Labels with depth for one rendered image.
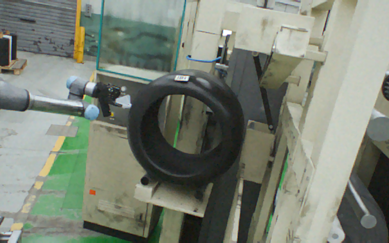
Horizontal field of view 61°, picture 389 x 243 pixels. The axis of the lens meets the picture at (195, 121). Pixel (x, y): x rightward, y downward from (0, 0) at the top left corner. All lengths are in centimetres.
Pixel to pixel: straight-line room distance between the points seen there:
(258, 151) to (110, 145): 109
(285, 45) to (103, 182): 184
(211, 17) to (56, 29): 911
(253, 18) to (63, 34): 969
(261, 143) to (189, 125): 43
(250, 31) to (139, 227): 184
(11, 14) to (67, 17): 149
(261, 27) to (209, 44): 68
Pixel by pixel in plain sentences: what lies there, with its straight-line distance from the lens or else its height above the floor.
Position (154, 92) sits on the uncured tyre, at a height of 136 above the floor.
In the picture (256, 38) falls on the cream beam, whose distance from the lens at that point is 119.
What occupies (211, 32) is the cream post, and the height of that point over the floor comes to 166.
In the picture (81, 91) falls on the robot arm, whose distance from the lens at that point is 178.
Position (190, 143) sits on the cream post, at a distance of 195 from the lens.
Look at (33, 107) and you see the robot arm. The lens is 154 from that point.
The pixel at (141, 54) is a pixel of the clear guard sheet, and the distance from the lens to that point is 223.
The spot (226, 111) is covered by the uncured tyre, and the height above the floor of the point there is 134.
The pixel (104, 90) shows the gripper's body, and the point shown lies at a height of 129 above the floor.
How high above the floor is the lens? 170
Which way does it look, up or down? 17 degrees down
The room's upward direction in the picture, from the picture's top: 11 degrees clockwise
